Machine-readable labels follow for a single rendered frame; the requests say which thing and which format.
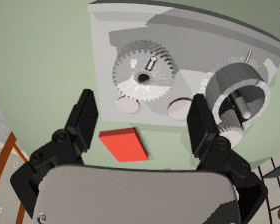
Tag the grey toothed gear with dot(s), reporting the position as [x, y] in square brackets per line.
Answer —
[142, 71]

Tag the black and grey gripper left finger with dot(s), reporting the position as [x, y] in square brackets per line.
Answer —
[66, 147]

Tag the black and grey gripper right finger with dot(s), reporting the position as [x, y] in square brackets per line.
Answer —
[215, 154]

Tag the red flat block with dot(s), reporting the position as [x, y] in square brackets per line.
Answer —
[125, 144]

